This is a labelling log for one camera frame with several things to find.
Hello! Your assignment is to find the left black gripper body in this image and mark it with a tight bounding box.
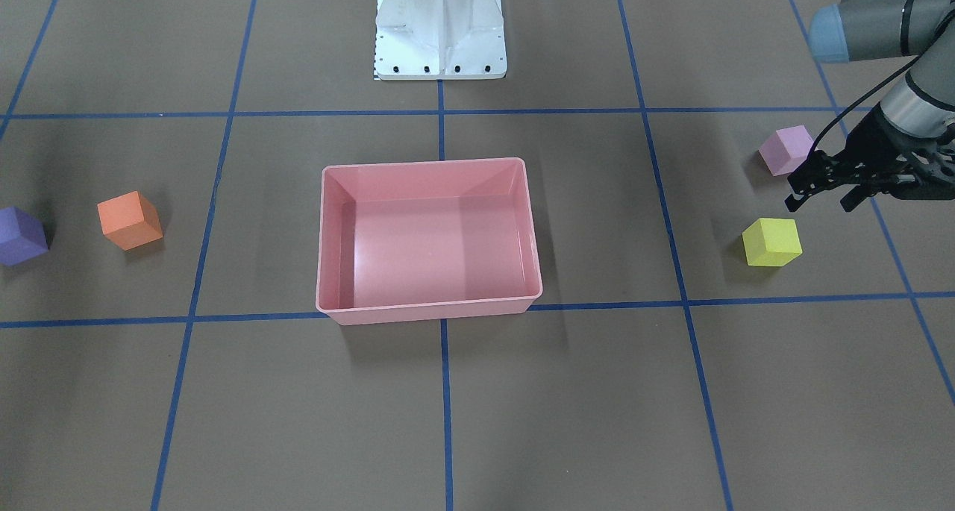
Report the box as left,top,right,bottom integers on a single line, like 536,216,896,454
810,107,954,201

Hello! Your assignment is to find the yellow foam block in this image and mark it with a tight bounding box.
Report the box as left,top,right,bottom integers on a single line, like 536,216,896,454
742,218,803,267

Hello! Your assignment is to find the orange foam block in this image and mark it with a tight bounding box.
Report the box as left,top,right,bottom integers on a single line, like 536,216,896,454
98,191,164,251

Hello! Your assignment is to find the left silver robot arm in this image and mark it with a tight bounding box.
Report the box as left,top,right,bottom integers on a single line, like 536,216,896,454
785,0,954,212

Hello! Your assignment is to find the pink plastic bin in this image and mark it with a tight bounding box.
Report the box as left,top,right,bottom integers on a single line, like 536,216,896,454
315,157,545,325

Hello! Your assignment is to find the pink foam block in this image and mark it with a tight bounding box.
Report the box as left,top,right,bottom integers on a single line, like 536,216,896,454
758,125,814,177

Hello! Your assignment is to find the purple foam block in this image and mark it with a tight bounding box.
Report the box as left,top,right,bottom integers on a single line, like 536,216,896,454
1,207,50,266

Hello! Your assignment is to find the black camera cable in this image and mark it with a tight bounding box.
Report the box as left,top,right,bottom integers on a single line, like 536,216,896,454
810,52,926,154

